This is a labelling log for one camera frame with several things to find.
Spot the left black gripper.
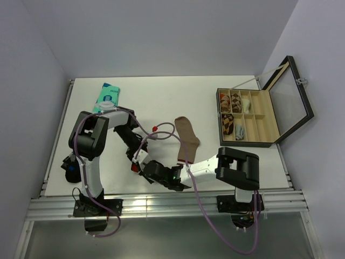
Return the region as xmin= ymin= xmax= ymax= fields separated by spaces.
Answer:
xmin=114 ymin=125 xmax=148 ymax=161

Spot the black red yellow argyle sock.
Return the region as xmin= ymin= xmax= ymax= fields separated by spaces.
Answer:
xmin=131 ymin=163 xmax=141 ymax=173

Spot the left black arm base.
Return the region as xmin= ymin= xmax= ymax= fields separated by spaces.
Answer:
xmin=73 ymin=196 xmax=123 ymax=232

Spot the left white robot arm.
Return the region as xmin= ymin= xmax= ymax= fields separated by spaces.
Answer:
xmin=61 ymin=107 xmax=147 ymax=215

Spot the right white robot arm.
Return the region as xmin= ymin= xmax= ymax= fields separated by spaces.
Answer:
xmin=132 ymin=147 xmax=260 ymax=210

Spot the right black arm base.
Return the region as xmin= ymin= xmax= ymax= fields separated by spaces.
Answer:
xmin=216 ymin=195 xmax=255 ymax=232

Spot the mint green sock pair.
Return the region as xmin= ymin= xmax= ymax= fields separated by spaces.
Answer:
xmin=92 ymin=83 xmax=120 ymax=113

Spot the brown sock with striped cuff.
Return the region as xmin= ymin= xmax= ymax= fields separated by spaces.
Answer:
xmin=174 ymin=117 xmax=200 ymax=165

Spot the black blue grey sock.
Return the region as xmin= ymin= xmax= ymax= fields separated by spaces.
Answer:
xmin=61 ymin=153 xmax=81 ymax=183

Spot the rolled dark brown argyle sock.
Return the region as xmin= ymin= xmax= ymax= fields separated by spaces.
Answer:
xmin=222 ymin=113 xmax=234 ymax=135

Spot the rolled light blue sock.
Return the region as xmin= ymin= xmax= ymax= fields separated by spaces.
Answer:
xmin=235 ymin=124 xmax=245 ymax=140

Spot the rolled orange beige argyle sock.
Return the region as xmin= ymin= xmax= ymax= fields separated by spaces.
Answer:
xmin=219 ymin=93 xmax=231 ymax=113

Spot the black compartment box with lid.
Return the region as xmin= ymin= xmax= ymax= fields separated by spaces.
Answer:
xmin=216 ymin=56 xmax=314 ymax=148

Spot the rolled brown beige argyle sock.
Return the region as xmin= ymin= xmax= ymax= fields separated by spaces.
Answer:
xmin=231 ymin=93 xmax=242 ymax=113

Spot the rolled white sock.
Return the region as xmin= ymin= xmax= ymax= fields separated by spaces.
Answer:
xmin=242 ymin=99 xmax=251 ymax=114

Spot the aluminium table edge rail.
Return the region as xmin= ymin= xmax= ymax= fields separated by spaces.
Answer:
xmin=25 ymin=190 xmax=309 ymax=221

